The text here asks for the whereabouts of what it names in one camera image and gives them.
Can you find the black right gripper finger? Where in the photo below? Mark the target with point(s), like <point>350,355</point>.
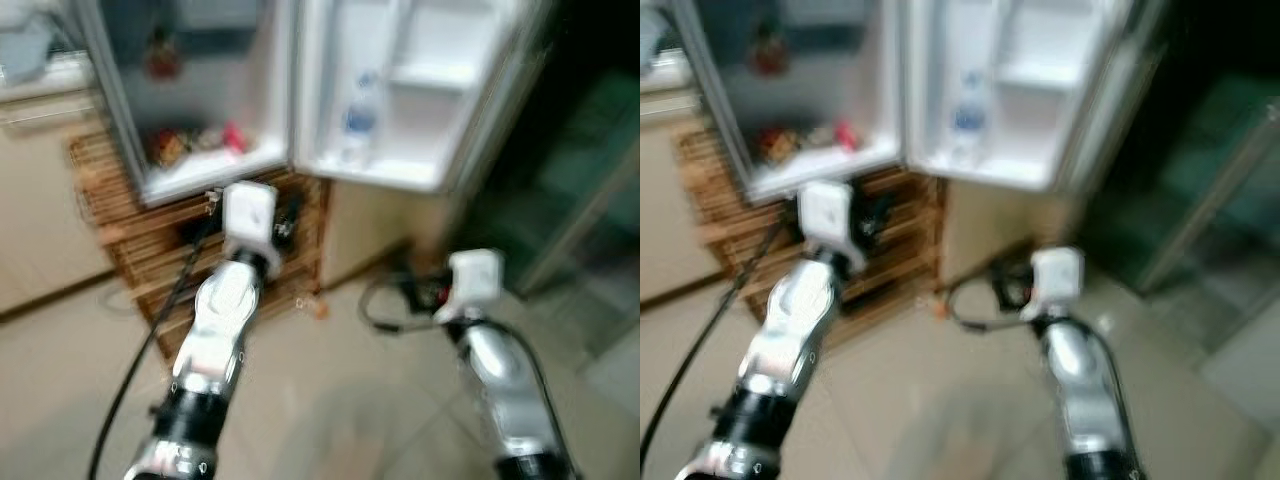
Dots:
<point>1000,281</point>
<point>406,286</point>

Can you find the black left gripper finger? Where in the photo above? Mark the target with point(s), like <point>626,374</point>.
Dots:
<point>884,206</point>
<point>294,211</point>

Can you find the dark grey mini fridge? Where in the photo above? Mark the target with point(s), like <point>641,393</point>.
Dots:
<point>420,100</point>
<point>1020,100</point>

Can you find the cream counter side panel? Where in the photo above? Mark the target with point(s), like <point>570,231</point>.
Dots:
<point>1000,230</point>
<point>370,225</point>

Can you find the clear water bottle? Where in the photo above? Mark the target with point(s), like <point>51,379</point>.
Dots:
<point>358,120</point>
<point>968,117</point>

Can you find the dark patterned food bag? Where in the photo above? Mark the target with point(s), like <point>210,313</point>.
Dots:
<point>170,146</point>
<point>779,143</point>

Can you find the wooden slatted rack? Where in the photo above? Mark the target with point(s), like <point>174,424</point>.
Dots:
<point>725,225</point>
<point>130,235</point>

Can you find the dark glass sliding door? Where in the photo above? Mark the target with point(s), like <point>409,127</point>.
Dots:
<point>1200,180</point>
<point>585,200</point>

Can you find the cream kitchen cabinet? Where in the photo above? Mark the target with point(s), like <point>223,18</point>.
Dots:
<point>665,200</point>
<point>40,210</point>

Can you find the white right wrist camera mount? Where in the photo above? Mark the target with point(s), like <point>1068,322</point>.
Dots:
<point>475,278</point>
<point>1058,275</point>

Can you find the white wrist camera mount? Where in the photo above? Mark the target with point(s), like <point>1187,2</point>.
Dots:
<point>1058,275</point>
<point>248,215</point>
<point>475,278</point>
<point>828,215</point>

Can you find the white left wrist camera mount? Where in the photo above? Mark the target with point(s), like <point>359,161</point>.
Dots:
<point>828,215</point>
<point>248,215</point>

